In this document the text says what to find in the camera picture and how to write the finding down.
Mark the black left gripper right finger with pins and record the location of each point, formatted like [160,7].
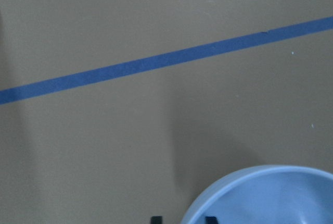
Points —
[210,220]

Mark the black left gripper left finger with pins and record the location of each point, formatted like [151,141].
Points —
[156,220]

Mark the blue bowl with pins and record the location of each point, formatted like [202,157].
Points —
[266,194]

